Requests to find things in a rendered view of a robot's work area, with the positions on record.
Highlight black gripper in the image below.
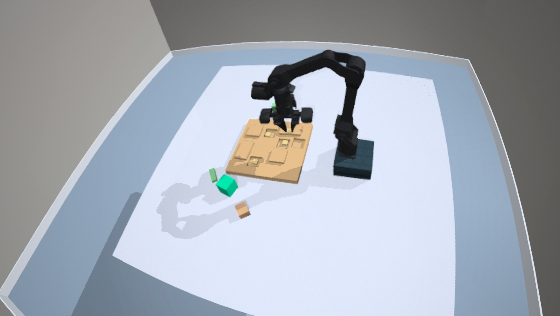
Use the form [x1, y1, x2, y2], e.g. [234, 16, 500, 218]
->
[259, 101, 313, 132]

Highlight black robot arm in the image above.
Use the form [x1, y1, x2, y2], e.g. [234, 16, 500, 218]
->
[251, 50, 366, 159]

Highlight tan puzzle board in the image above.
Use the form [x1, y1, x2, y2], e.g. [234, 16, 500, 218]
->
[225, 119, 313, 184]

